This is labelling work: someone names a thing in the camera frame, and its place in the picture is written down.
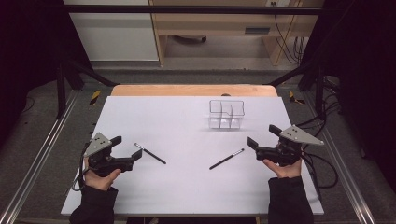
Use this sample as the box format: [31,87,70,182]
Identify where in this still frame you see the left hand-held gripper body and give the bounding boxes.
[83,132,135,177]

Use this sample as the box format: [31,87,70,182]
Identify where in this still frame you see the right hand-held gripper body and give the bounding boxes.
[255,124,325,167]

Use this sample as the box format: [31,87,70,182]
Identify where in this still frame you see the black pen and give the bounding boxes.
[208,147,246,171]
[134,142,167,165]

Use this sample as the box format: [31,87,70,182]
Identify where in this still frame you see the clear plastic pen holder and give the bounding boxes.
[207,99,246,130]

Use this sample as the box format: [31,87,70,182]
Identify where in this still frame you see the person's right hand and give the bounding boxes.
[262,158,303,179]

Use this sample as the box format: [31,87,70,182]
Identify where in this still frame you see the person's left hand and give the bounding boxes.
[83,157,122,191]

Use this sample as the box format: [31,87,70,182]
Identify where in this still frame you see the black metal stand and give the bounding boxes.
[266,60,328,120]
[55,59,120,119]

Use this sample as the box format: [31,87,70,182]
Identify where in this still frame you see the wooden table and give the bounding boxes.
[110,84,278,98]

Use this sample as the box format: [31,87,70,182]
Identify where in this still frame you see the white cabinet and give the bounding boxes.
[63,0,160,62]

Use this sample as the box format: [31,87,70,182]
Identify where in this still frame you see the black curtain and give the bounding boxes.
[0,0,92,147]
[306,0,396,188]

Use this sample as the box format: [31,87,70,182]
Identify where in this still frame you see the light wooden desk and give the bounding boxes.
[148,0,325,67]

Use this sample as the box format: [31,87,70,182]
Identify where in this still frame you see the left hand-held gripper cable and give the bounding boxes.
[71,142,92,192]

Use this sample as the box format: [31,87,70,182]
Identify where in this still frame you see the hand-held gripper cable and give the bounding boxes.
[71,142,92,192]
[300,151,322,201]

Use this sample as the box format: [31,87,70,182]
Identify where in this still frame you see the right hand-held gripper cable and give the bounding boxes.
[300,151,322,201]

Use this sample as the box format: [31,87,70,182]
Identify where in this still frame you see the black floor cable bundle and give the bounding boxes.
[292,76,342,131]

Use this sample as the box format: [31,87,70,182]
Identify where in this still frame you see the black looped floor cable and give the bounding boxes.
[303,148,340,189]

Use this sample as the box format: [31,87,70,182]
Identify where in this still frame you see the aluminium floor rail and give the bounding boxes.
[304,92,376,224]
[0,90,80,224]

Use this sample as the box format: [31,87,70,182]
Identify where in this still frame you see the black hanging cables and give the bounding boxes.
[273,2,305,65]

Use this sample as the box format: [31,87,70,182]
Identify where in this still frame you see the black horizontal frame bar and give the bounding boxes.
[59,4,326,16]

